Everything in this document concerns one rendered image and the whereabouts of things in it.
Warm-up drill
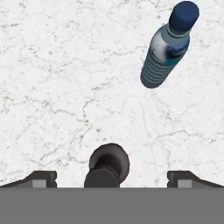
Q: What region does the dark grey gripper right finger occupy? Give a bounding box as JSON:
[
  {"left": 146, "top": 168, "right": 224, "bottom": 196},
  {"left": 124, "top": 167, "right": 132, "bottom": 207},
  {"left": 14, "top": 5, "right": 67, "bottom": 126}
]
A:
[{"left": 166, "top": 170, "right": 224, "bottom": 189}]

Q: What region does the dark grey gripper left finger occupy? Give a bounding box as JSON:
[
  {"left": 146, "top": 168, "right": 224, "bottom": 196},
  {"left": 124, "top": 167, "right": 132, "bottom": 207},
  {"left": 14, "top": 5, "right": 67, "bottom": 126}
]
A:
[{"left": 0, "top": 170, "right": 58, "bottom": 189}]

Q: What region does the dark brown glass bottle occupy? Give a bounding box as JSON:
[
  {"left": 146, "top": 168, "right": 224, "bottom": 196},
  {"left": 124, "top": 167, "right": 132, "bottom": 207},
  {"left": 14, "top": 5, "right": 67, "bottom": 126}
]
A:
[{"left": 83, "top": 143, "right": 130, "bottom": 189}]

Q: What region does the blue-capped ribbed plastic bottle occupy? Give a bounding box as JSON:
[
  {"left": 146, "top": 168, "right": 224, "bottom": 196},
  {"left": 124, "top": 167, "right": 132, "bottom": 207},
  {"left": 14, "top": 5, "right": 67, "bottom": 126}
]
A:
[{"left": 140, "top": 0, "right": 200, "bottom": 89}]

